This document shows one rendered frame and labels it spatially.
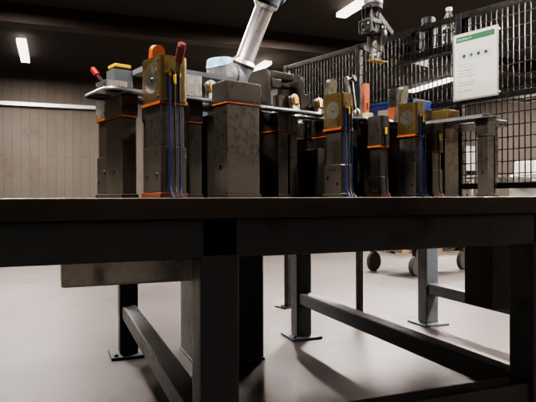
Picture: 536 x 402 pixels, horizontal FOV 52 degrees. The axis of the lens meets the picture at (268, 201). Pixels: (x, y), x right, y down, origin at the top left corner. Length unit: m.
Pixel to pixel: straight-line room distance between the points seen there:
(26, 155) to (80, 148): 0.90
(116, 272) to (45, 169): 9.12
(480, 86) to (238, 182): 1.45
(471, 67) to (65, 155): 8.54
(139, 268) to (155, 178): 0.24
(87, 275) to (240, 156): 0.54
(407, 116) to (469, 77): 0.69
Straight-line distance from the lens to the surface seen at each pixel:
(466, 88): 2.74
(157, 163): 1.43
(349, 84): 2.44
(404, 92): 2.16
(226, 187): 1.55
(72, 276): 1.33
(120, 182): 1.58
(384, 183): 2.01
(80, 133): 10.48
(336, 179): 1.84
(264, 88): 2.13
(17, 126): 10.49
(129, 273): 1.34
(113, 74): 1.99
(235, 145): 1.57
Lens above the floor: 0.70
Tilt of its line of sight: level
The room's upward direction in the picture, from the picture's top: straight up
